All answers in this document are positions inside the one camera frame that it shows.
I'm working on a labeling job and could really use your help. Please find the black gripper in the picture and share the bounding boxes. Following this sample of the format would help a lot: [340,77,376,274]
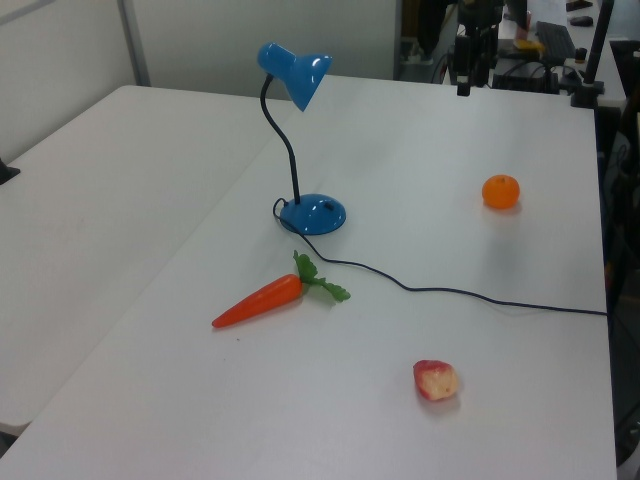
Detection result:
[455,0,504,97]

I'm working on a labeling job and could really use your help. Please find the person in black trousers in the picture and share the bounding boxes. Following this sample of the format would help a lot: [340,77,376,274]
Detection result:
[402,0,454,65]

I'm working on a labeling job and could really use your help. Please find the black computer keyboard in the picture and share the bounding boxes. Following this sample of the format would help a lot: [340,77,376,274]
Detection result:
[536,20,577,62]

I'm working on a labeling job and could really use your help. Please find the black lamp power cable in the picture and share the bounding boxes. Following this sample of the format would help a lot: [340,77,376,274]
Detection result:
[272,196,609,318]

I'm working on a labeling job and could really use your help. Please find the orange toy carrot green leaves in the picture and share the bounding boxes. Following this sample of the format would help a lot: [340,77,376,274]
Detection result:
[211,249,352,330]

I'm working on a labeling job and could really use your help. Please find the orange toy mandarin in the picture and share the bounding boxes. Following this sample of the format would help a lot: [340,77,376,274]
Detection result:
[481,173,521,210]

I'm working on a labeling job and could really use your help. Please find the black electronics box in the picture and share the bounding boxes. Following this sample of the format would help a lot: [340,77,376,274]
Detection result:
[492,62,560,94]

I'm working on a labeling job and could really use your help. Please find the red strawberry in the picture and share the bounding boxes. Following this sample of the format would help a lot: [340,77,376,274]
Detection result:
[412,358,460,402]

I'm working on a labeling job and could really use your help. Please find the black camera pole with clamp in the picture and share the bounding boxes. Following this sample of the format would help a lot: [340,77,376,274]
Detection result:
[569,0,617,109]

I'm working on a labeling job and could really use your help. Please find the blue gooseneck desk lamp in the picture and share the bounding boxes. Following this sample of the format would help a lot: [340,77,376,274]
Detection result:
[256,41,349,236]

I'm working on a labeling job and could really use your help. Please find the grey partition post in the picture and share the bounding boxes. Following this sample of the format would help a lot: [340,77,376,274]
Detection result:
[118,0,152,87]

